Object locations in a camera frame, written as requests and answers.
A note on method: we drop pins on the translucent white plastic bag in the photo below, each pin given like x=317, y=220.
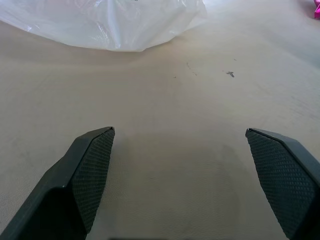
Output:
x=105, y=22

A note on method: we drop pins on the pink object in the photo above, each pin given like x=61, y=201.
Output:
x=316, y=11

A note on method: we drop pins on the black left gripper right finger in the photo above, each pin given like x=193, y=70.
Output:
x=287, y=175

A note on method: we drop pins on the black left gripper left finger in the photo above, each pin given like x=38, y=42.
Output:
x=57, y=195

